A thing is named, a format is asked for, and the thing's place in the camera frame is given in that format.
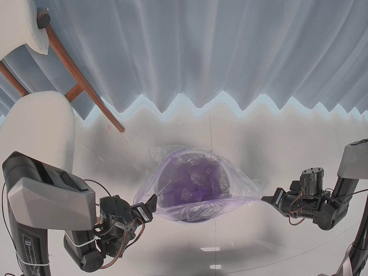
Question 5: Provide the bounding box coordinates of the white curtain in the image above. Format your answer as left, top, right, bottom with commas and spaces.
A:
0, 0, 368, 122

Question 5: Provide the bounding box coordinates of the purple plastic bag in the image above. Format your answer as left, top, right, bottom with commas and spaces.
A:
133, 145, 265, 222

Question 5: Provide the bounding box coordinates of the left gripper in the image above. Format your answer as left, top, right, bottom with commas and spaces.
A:
131, 193, 158, 223

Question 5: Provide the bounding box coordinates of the white cushioned wooden chair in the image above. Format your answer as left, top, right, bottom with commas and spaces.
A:
0, 0, 126, 183

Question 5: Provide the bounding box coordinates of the black cable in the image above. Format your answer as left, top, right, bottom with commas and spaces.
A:
83, 178, 114, 200

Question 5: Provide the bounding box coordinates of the white trash bin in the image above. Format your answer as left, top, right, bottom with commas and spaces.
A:
154, 150, 234, 225

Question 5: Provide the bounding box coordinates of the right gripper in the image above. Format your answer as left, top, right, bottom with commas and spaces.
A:
261, 187, 300, 217

